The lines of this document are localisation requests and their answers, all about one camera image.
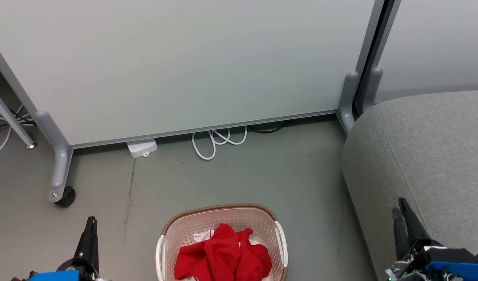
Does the thin white cable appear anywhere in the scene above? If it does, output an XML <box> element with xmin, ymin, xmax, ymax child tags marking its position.
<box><xmin>0</xmin><ymin>105</ymin><xmax>27</xmax><ymax>161</ymax></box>

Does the grey partition foot with caster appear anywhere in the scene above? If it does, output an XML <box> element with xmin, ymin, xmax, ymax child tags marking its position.
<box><xmin>34</xmin><ymin>111</ymin><xmax>74</xmax><ymax>203</ymax></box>

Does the grey metal table leg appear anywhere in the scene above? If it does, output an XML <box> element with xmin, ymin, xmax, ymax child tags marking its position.
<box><xmin>0</xmin><ymin>84</ymin><xmax>37</xmax><ymax>150</ymax></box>

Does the black cable bundle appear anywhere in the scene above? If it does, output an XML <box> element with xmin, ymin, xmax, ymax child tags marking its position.
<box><xmin>7</xmin><ymin>108</ymin><xmax>37</xmax><ymax>128</ymax></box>

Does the wide white partition panel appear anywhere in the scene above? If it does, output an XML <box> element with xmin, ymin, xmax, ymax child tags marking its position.
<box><xmin>0</xmin><ymin>0</ymin><xmax>377</xmax><ymax>149</ymax></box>

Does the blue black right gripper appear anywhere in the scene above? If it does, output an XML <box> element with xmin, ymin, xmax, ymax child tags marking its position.
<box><xmin>385</xmin><ymin>197</ymin><xmax>478</xmax><ymax>281</ymax></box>

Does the red cloth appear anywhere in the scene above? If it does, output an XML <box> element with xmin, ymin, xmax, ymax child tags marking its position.
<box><xmin>174</xmin><ymin>222</ymin><xmax>273</xmax><ymax>281</ymax></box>

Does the grey fabric sofa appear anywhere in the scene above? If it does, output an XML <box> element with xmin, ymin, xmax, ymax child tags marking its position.
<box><xmin>340</xmin><ymin>90</ymin><xmax>478</xmax><ymax>281</ymax></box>

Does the white power strip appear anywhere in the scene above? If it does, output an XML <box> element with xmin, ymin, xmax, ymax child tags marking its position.
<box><xmin>126</xmin><ymin>138</ymin><xmax>159</xmax><ymax>158</ymax></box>

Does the black caster wheel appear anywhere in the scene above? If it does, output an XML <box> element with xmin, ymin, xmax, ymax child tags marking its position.
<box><xmin>54</xmin><ymin>186</ymin><xmax>76</xmax><ymax>208</ymax></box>

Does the black floor cable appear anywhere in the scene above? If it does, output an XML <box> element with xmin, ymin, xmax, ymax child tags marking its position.
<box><xmin>248</xmin><ymin>121</ymin><xmax>287</xmax><ymax>134</ymax></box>

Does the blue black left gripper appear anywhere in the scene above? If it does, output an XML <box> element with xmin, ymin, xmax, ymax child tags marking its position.
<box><xmin>27</xmin><ymin>216</ymin><xmax>101</xmax><ymax>281</ymax></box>

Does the coiled white cable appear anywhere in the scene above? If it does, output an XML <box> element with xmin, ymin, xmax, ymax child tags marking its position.
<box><xmin>191</xmin><ymin>125</ymin><xmax>248</xmax><ymax>161</ymax></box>

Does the narrow white partition panel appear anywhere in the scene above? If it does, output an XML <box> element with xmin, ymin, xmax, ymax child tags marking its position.
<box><xmin>375</xmin><ymin>0</ymin><xmax>478</xmax><ymax>104</ymax></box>

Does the cream plastic laundry basket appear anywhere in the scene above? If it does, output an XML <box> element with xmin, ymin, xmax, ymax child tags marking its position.
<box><xmin>155</xmin><ymin>203</ymin><xmax>289</xmax><ymax>281</ymax></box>

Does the white cloth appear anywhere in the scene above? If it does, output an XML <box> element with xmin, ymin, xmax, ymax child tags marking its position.
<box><xmin>188</xmin><ymin>229</ymin><xmax>271</xmax><ymax>281</ymax></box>

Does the grey partition post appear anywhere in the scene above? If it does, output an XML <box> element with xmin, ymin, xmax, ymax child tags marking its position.
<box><xmin>354</xmin><ymin>0</ymin><xmax>402</xmax><ymax>116</ymax></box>

